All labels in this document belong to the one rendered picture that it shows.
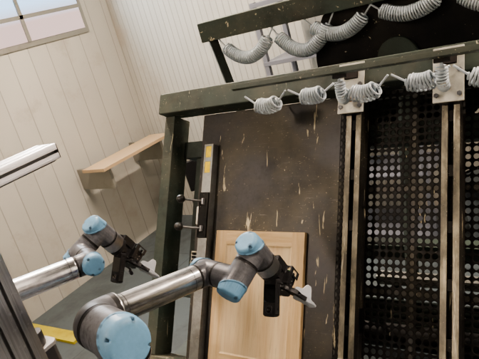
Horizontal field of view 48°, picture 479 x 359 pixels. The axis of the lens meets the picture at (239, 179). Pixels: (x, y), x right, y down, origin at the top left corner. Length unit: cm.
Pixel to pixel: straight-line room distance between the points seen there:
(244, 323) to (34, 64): 396
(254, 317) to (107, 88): 431
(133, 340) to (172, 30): 482
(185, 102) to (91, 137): 349
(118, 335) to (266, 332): 104
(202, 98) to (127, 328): 139
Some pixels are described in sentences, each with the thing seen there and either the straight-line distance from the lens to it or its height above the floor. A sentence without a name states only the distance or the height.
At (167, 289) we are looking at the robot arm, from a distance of 152.
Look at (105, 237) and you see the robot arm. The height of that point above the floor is 161.
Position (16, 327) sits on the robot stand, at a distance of 148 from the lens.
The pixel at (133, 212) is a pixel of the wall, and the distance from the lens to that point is 629.
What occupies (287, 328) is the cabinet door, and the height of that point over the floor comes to 106.
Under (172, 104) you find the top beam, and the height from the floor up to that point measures 189.
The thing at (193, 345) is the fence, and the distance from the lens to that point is 243.
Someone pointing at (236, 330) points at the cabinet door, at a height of 102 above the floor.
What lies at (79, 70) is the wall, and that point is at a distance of 597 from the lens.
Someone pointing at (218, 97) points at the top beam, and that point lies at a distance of 240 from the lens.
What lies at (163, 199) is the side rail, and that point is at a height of 150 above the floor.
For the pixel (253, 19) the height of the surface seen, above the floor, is 215.
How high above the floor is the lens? 227
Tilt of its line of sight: 18 degrees down
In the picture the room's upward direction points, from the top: 16 degrees counter-clockwise
